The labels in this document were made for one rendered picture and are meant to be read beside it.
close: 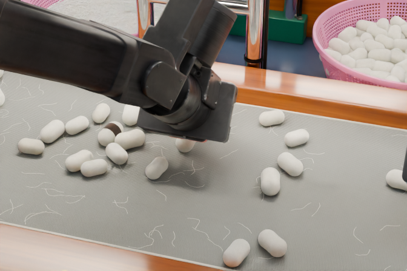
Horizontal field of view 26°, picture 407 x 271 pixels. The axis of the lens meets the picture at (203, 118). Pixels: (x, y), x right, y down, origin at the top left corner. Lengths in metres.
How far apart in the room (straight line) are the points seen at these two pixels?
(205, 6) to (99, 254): 0.26
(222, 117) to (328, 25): 0.39
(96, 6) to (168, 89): 0.58
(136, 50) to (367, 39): 0.57
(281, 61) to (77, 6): 0.33
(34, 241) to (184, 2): 0.27
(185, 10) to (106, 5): 0.56
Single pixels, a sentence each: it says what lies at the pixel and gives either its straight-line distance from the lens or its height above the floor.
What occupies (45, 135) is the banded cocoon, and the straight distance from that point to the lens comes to 1.05.
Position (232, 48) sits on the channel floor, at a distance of 1.38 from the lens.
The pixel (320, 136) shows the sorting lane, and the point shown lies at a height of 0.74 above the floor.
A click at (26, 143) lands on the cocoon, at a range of 1.03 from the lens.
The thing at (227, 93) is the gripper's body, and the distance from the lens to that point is 0.95.
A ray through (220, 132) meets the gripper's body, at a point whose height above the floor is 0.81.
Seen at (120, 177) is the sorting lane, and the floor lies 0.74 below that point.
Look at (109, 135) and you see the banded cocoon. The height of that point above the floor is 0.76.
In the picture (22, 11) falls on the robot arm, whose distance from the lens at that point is 0.68.
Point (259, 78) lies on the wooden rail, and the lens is 1.12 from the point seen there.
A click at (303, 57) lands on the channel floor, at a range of 1.36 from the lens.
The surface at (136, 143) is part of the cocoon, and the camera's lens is 1.03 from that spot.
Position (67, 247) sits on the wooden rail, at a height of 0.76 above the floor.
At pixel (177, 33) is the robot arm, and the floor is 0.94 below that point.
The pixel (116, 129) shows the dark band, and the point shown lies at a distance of 1.04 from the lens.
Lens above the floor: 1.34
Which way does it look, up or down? 33 degrees down
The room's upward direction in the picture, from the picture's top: straight up
